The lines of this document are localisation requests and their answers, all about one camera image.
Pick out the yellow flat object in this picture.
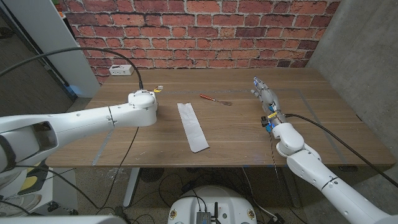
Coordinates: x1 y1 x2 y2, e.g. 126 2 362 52
19 161 48 193

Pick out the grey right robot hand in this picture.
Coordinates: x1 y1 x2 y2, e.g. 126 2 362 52
250 77 287 126

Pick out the white power strip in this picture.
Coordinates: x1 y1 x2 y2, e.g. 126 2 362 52
108 64 135 77

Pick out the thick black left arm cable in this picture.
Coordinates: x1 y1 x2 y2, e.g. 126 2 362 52
0 46 144 90

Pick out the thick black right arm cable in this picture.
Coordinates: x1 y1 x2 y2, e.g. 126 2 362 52
284 113 398 189

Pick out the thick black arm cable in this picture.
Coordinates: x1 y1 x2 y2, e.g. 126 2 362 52
0 46 144 90
284 113 398 189

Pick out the white sneaker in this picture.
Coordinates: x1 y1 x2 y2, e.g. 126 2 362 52
0 194 43 218

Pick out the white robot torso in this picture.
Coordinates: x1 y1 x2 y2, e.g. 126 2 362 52
167 185 258 224

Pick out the printed red brick backdrop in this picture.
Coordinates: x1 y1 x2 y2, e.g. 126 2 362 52
58 0 341 85

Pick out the white upright panel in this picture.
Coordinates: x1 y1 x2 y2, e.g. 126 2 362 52
2 0 101 99

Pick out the black power adapter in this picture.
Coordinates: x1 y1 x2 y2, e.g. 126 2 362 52
267 213 285 224

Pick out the white receipt paper strip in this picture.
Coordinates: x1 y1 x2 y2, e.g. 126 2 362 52
177 102 210 154

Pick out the white table leg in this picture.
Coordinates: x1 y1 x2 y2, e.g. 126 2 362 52
123 167 141 208

